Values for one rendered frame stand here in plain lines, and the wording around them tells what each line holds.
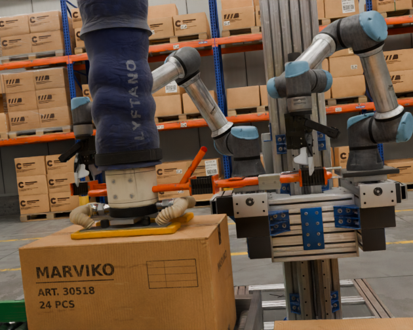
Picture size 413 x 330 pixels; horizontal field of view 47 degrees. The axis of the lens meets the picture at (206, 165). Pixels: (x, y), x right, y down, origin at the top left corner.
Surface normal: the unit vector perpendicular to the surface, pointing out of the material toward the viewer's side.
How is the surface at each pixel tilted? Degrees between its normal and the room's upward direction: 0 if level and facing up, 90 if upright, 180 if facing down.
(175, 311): 90
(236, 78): 90
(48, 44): 90
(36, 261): 90
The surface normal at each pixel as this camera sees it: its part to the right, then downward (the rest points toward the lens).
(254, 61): -0.10, 0.06
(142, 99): 0.58, -0.36
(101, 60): -0.38, -0.17
